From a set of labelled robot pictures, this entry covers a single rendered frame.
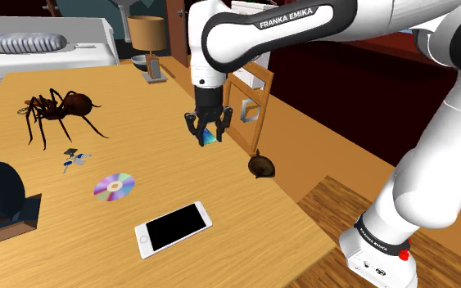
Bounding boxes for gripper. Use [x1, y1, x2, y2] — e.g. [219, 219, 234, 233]
[184, 85, 233, 148]

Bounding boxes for blue green small object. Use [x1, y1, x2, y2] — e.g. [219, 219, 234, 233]
[201, 127, 218, 146]

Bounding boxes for wooden chair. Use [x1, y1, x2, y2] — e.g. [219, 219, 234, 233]
[223, 61, 275, 156]

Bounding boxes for brown round pot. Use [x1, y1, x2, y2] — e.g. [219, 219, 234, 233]
[247, 149, 277, 179]

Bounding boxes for grey bowl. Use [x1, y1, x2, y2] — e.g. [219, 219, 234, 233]
[130, 55, 151, 73]

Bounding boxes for brown wooden door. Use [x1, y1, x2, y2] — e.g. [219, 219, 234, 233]
[165, 0, 191, 68]

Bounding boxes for table lamp with tan shade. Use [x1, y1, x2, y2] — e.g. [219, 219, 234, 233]
[127, 15, 169, 85]

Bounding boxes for white smartphone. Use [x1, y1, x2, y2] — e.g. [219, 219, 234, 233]
[134, 200, 214, 260]

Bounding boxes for shiny compact disc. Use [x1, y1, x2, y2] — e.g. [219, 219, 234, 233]
[93, 173, 136, 202]

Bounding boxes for blue keys bunch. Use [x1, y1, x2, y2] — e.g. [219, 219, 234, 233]
[62, 148, 93, 175]

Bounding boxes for brown spider figure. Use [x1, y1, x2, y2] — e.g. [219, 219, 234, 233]
[17, 88, 110, 151]

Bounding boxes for white bed with striped pillow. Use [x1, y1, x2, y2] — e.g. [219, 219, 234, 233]
[0, 16, 120, 117]

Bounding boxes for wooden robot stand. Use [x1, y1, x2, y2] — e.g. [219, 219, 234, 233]
[287, 175, 461, 288]

